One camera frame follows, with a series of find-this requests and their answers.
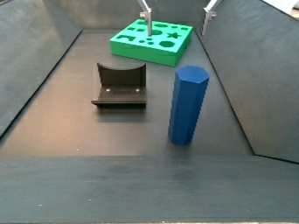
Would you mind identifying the blue hexagonal prism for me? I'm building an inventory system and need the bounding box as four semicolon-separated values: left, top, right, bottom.
169;66;210;145

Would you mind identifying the green shape sorting board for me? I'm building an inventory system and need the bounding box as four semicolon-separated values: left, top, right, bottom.
110;19;193;67

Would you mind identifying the black curved holder bracket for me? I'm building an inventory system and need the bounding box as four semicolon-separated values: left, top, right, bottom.
91;63;147;108

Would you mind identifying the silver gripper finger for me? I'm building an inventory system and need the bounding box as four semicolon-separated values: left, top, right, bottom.
201;0;222;35
138;0;153;35

